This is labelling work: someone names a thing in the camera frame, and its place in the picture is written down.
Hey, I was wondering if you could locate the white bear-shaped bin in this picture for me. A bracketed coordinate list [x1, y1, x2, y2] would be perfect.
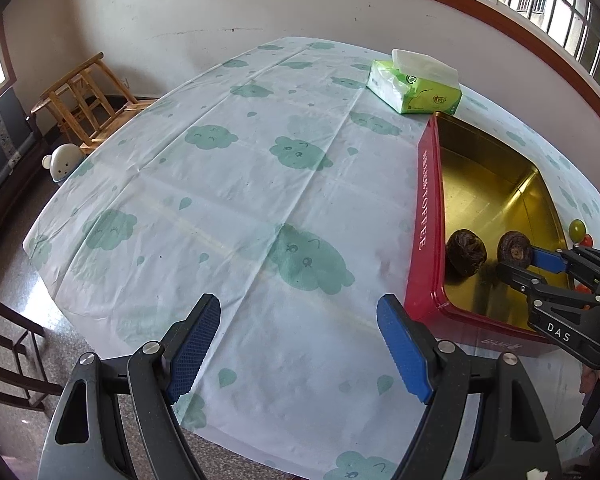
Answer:
[42, 143, 85, 184]

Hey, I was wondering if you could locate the black cable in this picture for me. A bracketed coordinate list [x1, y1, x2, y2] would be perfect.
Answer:
[554, 407, 597, 445]

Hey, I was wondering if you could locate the light wooden chair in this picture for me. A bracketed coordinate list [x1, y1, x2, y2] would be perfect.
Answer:
[30, 52, 159, 156]

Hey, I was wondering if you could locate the green tissue pack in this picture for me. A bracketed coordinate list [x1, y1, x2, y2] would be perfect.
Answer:
[366, 48, 463, 116]

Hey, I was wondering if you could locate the dark wall panel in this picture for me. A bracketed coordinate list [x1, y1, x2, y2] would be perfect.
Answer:
[0, 85, 42, 213]

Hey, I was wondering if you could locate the dark brown water chestnut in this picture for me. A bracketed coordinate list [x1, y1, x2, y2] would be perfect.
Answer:
[496, 230, 534, 268]
[446, 229, 487, 278]

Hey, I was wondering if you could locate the red tin box gold inside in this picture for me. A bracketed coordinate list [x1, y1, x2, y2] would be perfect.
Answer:
[404, 111, 582, 357]

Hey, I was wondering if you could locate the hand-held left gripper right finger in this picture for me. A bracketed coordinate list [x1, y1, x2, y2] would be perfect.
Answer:
[376, 293, 564, 480]

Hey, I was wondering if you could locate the person's right hand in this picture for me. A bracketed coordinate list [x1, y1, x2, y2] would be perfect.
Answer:
[579, 363, 600, 397]

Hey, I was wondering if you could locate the cloud printed tablecloth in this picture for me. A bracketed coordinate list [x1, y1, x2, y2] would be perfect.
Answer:
[24, 36, 600, 480]

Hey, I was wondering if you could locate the dark wooden chair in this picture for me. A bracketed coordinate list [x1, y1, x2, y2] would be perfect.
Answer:
[0, 290, 64, 414]

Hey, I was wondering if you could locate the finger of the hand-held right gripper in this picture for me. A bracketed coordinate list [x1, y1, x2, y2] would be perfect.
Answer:
[530, 245, 600, 292]
[496, 258, 600, 309]

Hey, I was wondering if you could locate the wood-framed window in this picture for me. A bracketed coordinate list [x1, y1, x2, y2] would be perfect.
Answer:
[270, 0, 600, 127]

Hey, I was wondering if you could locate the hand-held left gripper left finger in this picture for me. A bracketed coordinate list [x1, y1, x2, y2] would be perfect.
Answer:
[37, 293, 222, 480]

